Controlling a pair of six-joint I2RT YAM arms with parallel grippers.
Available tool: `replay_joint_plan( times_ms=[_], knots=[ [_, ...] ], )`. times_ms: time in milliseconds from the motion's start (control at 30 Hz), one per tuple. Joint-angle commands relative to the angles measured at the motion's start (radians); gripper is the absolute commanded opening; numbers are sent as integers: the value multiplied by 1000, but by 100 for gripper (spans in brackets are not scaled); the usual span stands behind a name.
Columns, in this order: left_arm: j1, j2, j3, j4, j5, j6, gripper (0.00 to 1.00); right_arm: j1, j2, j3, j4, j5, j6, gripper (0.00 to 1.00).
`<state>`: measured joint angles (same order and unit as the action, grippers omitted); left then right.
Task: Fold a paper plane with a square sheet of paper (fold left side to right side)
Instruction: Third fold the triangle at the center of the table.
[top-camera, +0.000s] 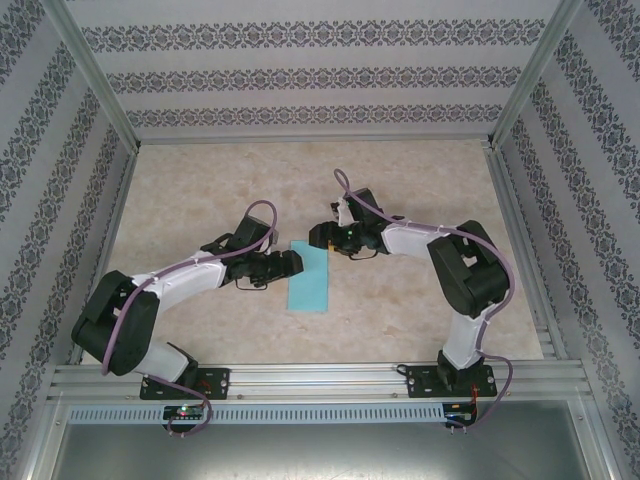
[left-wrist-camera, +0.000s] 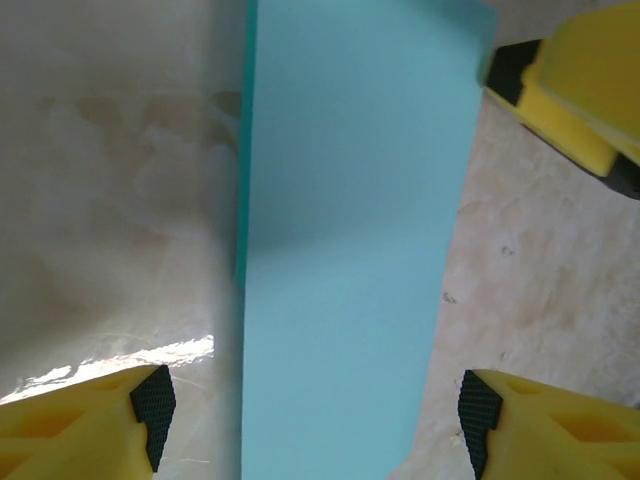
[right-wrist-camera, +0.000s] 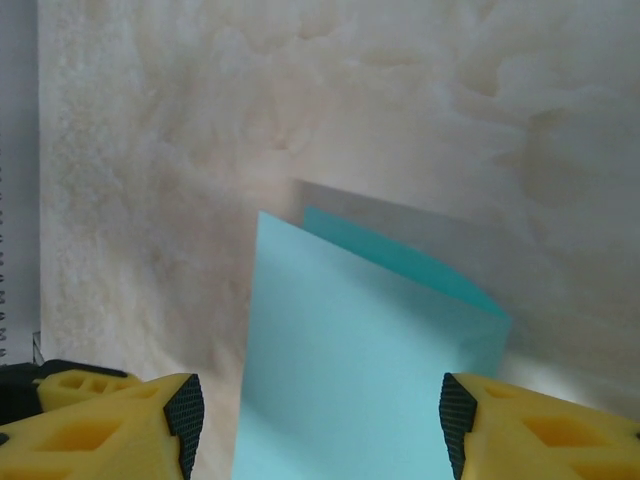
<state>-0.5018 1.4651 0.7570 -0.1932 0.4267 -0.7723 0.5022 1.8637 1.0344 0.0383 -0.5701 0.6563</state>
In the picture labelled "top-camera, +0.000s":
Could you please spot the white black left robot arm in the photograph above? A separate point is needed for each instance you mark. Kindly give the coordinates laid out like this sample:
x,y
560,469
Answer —
x,y
190,280

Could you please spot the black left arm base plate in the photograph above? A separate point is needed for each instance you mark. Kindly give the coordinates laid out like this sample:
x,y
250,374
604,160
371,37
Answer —
x,y
215,382

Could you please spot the light blue cloth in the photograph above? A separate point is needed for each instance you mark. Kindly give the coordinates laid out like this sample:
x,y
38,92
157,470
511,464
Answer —
x,y
310,285

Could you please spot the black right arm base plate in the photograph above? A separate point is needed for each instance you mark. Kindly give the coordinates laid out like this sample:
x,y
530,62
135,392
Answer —
x,y
425,382

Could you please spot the aluminium mounting rail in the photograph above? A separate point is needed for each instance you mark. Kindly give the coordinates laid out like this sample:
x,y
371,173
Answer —
x,y
320,380

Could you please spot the aluminium corner post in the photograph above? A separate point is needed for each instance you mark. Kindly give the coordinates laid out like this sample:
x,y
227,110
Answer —
x,y
97,75
530,75

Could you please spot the grey metal sheet panel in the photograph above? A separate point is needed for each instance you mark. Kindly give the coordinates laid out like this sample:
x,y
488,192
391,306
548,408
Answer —
x,y
320,452

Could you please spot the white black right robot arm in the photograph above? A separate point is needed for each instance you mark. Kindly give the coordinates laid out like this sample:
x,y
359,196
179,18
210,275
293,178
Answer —
x,y
405,240

